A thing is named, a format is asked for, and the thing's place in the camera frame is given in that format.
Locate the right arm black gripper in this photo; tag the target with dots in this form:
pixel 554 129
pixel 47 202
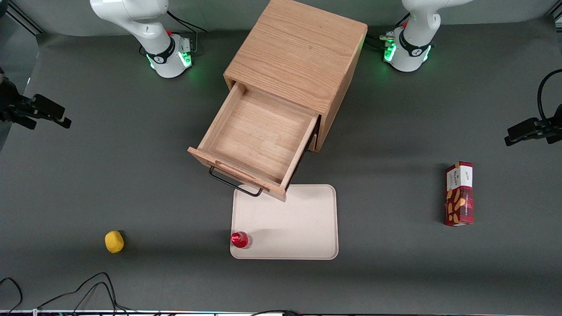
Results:
pixel 12 106

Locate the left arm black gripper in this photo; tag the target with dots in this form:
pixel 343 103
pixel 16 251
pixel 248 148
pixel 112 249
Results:
pixel 545 130

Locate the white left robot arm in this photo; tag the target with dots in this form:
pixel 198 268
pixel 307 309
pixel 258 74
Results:
pixel 412 44

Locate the wooden two-drawer cabinet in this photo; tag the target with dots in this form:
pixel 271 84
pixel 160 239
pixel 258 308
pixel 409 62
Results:
pixel 298 48

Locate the red cookie box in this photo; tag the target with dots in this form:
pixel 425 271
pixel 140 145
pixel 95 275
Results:
pixel 459 197

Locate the yellow lemon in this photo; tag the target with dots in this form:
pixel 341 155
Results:
pixel 114 242

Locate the red-capped small bottle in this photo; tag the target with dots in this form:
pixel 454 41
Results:
pixel 239 239

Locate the cream rectangular plastic tray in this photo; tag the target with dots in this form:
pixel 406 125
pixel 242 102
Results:
pixel 298 224

